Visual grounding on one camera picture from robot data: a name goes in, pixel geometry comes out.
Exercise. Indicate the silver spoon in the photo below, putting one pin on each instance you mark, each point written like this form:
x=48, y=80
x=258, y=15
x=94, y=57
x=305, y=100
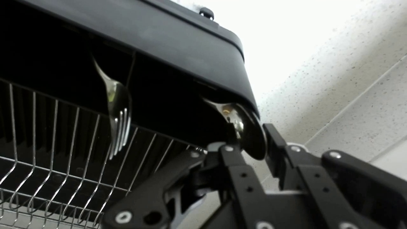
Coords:
x=247, y=129

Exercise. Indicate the silver fork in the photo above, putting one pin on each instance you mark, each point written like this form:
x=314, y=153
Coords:
x=118, y=105

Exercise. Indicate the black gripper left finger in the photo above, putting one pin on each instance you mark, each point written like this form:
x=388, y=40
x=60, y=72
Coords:
x=166, y=199

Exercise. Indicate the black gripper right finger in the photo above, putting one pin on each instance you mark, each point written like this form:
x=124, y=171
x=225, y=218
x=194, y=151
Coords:
x=339, y=190

